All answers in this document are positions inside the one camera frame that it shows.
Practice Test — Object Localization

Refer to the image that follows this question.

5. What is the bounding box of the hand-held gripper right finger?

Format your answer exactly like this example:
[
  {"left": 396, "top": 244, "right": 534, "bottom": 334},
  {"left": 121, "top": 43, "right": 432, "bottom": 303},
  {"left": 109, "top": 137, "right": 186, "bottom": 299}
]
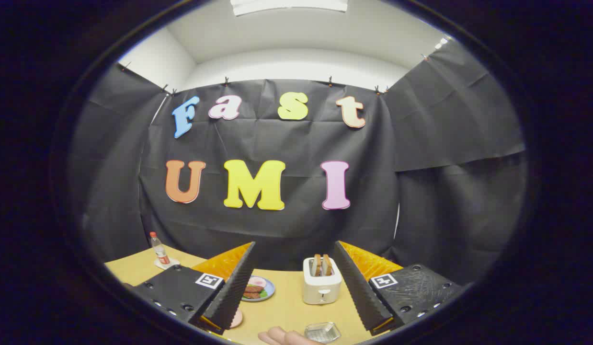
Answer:
[{"left": 333, "top": 240, "right": 465, "bottom": 336}]

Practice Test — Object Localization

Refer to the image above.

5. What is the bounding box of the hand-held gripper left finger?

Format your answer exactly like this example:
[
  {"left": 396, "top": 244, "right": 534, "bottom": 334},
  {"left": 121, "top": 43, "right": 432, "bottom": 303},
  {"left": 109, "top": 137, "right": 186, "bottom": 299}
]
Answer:
[{"left": 129, "top": 241, "right": 257, "bottom": 336}]

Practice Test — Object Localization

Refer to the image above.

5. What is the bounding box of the blue plate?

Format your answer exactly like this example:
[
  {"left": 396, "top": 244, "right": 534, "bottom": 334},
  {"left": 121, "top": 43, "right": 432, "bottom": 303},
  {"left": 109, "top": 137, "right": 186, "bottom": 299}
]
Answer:
[{"left": 241, "top": 276, "right": 276, "bottom": 302}]

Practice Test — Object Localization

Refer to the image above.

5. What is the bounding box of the white toaster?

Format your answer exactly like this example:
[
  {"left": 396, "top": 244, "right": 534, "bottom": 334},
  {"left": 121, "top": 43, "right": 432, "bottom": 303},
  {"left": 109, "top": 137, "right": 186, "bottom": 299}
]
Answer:
[{"left": 302, "top": 256, "right": 342, "bottom": 305}]

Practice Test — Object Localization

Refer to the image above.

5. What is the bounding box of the clear metal drainer tray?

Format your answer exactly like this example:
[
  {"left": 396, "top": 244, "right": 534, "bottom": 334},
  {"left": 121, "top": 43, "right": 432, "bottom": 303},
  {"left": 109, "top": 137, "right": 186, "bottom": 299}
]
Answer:
[{"left": 304, "top": 322, "right": 342, "bottom": 344}]

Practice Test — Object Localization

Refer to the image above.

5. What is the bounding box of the clear plastic water bottle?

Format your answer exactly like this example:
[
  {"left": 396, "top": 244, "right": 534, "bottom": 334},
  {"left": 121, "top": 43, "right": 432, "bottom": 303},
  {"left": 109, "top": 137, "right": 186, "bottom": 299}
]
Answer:
[{"left": 149, "top": 232, "right": 171, "bottom": 266}]

